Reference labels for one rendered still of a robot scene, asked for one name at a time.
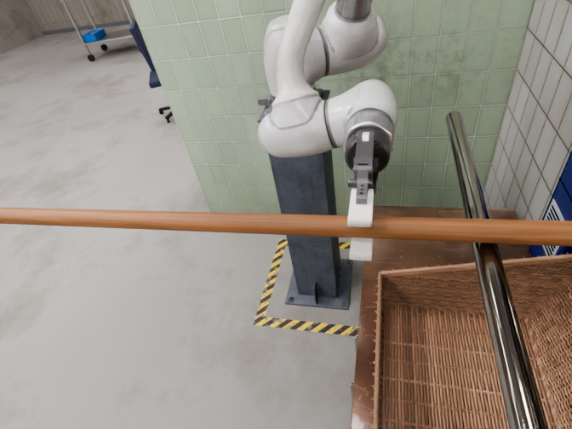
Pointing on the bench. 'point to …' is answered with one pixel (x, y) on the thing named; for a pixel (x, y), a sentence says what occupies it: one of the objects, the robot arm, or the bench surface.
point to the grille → (552, 220)
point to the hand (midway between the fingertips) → (361, 226)
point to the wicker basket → (455, 305)
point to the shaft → (305, 225)
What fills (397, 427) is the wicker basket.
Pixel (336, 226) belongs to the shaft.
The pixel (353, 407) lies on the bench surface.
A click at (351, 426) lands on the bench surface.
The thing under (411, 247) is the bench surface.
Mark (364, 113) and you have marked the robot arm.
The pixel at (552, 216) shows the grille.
